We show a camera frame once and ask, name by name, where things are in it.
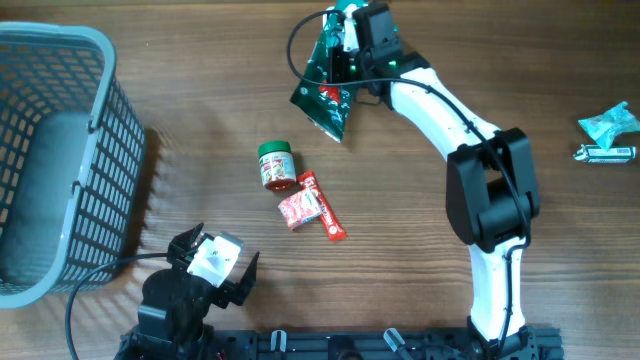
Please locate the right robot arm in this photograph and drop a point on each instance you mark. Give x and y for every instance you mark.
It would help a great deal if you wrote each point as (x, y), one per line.
(491, 188)

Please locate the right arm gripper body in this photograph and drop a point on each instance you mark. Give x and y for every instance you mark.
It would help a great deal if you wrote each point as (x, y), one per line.
(366, 52)

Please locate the green 3M gloves package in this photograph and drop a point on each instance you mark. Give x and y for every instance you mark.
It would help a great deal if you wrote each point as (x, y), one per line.
(326, 105)

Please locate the grey plastic shopping basket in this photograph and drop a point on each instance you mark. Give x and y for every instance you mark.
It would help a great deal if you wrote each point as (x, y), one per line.
(72, 150)

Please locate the red tissue packet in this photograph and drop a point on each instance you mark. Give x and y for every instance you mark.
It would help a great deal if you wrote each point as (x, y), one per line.
(300, 208)

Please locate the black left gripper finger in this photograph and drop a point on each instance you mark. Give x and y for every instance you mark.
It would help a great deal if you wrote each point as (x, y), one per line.
(244, 286)
(184, 244)

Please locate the green white gum pack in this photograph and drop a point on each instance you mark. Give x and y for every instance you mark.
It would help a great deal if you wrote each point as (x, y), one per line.
(612, 155)

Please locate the green lid spice jar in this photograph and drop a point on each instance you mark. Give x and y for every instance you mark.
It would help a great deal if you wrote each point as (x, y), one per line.
(276, 163)

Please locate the light green wipes packet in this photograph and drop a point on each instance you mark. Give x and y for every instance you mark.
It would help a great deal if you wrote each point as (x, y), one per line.
(604, 128)

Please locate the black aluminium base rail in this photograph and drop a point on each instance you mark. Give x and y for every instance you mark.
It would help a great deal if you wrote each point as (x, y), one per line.
(432, 344)

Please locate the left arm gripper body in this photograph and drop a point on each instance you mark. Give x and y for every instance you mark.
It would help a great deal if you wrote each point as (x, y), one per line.
(201, 287)

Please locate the red Nescafe coffee stick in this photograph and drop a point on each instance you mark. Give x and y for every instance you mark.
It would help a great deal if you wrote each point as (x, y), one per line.
(334, 229)

